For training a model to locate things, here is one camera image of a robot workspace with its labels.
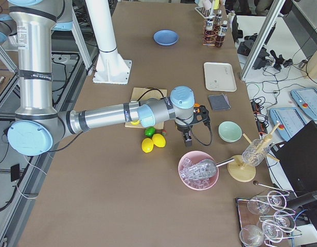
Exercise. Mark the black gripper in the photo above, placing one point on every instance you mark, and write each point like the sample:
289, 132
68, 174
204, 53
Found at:
183, 127

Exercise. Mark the blue ceramic plate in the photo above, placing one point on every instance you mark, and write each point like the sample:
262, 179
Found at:
166, 37

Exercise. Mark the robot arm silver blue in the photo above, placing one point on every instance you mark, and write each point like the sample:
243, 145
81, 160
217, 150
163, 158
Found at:
41, 121

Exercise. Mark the yellow lemon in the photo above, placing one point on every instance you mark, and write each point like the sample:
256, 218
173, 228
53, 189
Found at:
147, 145
159, 140

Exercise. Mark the pink bowl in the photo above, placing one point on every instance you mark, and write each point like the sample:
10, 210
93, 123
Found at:
187, 171

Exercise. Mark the green lime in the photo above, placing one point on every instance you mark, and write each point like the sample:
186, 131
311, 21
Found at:
150, 131

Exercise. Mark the green ceramic bowl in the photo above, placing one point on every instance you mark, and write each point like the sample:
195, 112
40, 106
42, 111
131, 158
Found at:
229, 131

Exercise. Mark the dark grey folded cloth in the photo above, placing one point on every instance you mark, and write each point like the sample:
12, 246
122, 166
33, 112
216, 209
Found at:
219, 102

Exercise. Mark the wooden cup tree stand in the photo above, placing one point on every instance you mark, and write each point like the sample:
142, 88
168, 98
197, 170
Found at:
243, 172

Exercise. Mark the wooden cutting board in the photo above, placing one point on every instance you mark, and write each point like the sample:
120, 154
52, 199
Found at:
136, 94

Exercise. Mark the cream plastic tray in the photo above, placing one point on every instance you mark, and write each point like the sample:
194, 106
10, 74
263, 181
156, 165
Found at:
219, 77

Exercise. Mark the clear glass mug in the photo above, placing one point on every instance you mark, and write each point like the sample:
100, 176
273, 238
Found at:
255, 152

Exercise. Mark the wine glass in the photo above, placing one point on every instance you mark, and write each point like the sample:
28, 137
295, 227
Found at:
284, 220
272, 231
251, 235
258, 205

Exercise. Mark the dark drink bottle middle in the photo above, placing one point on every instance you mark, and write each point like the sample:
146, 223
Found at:
208, 34

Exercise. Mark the dark drink bottle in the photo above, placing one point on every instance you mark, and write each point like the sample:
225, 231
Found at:
208, 34
221, 34
218, 19

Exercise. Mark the teach pendant near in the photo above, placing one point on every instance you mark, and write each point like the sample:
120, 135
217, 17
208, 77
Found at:
290, 121

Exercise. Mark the teach pendant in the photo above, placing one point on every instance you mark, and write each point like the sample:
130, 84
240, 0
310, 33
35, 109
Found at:
306, 99
290, 121

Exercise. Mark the dark drink bottle front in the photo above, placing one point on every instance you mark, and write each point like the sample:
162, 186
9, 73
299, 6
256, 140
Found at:
221, 34

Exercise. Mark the black framed wooden tray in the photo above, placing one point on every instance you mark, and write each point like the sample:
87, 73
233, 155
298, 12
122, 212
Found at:
276, 202

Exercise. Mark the black monitor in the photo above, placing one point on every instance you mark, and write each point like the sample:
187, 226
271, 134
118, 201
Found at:
298, 158

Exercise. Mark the dark drink bottle back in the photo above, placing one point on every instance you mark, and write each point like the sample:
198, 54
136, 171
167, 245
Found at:
218, 19

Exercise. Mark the teach pendant far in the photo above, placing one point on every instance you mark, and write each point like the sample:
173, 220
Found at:
306, 99

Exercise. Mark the pink plastic cup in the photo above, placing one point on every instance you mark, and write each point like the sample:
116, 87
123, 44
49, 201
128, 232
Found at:
207, 4

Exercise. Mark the copper wire bottle rack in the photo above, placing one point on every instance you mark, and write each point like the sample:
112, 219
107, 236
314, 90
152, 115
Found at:
214, 34

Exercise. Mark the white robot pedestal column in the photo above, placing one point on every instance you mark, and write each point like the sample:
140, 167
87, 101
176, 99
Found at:
111, 68

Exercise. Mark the aluminium frame post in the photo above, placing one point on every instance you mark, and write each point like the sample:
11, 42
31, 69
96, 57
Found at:
262, 35

